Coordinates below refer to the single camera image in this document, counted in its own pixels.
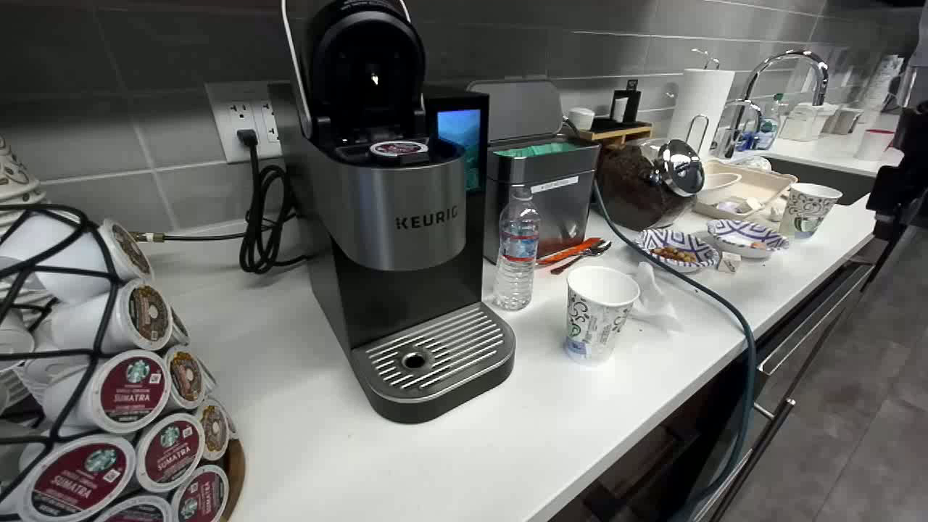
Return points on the dark brown bowl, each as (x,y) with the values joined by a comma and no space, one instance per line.
(628,188)

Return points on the black silver Keurig coffee machine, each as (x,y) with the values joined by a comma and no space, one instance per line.
(402,217)

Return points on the blue patterned plate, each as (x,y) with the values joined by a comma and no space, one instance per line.
(747,236)
(683,249)

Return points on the orange plastic utensil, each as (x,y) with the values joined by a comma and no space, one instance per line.
(568,249)

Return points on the white pod with red lid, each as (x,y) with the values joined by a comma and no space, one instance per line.
(135,510)
(75,478)
(170,449)
(132,389)
(201,494)

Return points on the clear plastic water bottle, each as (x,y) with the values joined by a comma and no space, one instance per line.
(513,249)

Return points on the grey metal box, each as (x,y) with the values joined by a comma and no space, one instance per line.
(522,104)

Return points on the clear plastic container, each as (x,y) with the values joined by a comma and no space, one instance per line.
(821,119)

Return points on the wooden tray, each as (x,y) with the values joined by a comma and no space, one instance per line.
(613,130)

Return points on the chrome kitchen faucet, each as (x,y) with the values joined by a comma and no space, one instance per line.
(787,59)

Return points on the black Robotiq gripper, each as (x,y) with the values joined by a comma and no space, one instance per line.
(909,154)

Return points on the white paper towel roll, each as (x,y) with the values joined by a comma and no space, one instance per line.
(700,104)

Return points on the white wall power outlet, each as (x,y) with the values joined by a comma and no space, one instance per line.
(232,116)

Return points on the black bottle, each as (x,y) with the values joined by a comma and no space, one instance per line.
(628,101)

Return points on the silver box with green top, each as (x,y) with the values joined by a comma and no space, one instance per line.
(554,188)

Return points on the patterned paper cup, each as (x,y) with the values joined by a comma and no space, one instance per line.
(597,313)
(808,209)

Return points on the small white mug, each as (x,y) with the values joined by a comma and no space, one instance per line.
(581,119)

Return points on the beige dish tray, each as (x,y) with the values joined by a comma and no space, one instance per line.
(750,188)

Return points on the white pod with brown lid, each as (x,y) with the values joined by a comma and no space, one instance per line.
(187,377)
(123,249)
(215,426)
(146,313)

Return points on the white ribbed object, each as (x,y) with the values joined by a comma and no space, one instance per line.
(16,174)

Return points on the crumpled white tissue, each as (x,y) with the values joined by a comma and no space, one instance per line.
(655,291)

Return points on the white coffee pod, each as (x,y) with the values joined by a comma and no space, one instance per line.
(399,148)

